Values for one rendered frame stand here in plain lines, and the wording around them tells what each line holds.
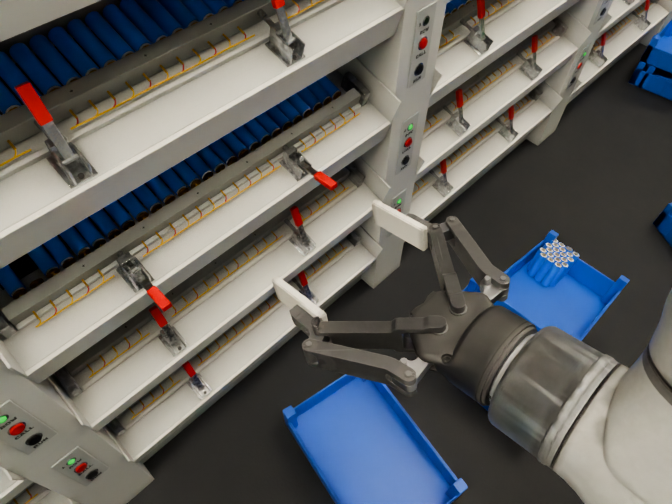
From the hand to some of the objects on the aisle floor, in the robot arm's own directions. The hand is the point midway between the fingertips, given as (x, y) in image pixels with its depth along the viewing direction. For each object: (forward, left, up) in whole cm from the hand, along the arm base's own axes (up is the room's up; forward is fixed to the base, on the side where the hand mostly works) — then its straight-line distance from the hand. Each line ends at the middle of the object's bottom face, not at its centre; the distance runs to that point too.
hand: (336, 252), depth 52 cm
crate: (-4, -57, -55) cm, 80 cm away
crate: (-7, -6, -63) cm, 64 cm away
